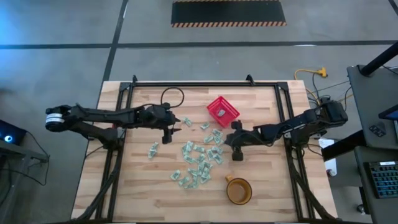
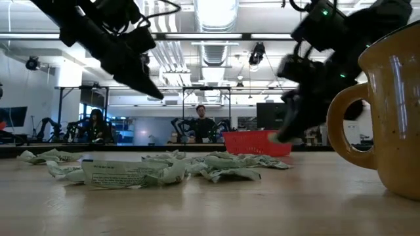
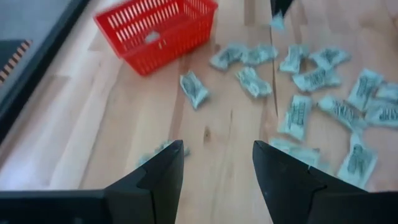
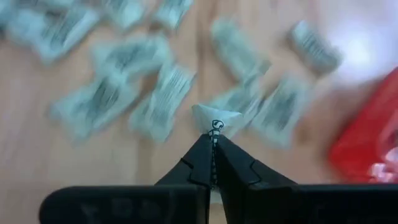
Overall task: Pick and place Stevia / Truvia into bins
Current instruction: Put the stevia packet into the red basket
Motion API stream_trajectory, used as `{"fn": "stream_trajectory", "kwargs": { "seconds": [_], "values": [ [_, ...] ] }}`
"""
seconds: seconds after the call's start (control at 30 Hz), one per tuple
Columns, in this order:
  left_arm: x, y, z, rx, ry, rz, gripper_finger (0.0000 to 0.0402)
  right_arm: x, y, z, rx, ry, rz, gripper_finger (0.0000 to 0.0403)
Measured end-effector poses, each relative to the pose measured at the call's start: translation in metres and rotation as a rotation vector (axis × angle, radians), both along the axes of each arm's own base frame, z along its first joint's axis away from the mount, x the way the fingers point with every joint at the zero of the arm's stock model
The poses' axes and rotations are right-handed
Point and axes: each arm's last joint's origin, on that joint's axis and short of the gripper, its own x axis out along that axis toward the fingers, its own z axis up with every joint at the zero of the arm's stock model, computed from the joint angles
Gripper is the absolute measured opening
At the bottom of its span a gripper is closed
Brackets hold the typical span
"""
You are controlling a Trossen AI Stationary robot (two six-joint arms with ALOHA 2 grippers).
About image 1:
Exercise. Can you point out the black desk beam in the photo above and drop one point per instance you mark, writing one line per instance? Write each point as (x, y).
(342, 146)

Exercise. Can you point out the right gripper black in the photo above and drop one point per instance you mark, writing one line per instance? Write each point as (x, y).
(248, 138)

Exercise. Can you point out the green white stevia packet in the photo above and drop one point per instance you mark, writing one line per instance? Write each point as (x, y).
(192, 184)
(175, 175)
(210, 153)
(192, 171)
(154, 145)
(217, 132)
(207, 165)
(200, 168)
(201, 157)
(187, 147)
(218, 159)
(218, 140)
(205, 126)
(217, 150)
(188, 159)
(183, 181)
(205, 177)
(221, 112)
(199, 148)
(208, 139)
(151, 153)
(187, 121)

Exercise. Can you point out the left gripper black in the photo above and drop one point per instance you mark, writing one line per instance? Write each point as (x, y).
(152, 116)

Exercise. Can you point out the black device with blue light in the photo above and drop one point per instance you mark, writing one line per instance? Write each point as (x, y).
(12, 132)

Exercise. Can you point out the black hazard striped floor mat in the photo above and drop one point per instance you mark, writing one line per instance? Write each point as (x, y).
(227, 12)

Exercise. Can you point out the red plastic slotted basket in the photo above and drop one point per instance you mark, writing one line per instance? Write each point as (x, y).
(231, 114)

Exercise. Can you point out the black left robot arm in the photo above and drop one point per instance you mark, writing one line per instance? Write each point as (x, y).
(93, 115)

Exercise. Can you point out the black round pole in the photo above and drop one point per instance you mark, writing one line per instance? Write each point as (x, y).
(379, 59)

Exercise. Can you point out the black metal table frame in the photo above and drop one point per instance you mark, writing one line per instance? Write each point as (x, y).
(202, 84)

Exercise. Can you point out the dark laptop screen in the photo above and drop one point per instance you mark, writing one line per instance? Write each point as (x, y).
(391, 115)

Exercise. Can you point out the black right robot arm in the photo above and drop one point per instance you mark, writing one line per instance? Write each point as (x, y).
(298, 123)

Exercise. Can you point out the white paper sheet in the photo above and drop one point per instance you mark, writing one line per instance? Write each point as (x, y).
(325, 143)

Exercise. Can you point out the grey metal stand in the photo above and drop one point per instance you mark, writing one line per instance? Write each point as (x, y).
(31, 155)

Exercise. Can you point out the yellow speckled ceramic mug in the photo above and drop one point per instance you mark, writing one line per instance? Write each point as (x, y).
(238, 191)

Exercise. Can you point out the black keyboard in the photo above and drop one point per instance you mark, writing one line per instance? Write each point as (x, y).
(384, 179)

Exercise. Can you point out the small grey caster wheel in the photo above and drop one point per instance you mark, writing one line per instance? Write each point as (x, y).
(360, 209)

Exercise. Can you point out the dark grey desk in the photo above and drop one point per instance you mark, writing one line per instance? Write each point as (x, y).
(367, 102)
(360, 180)

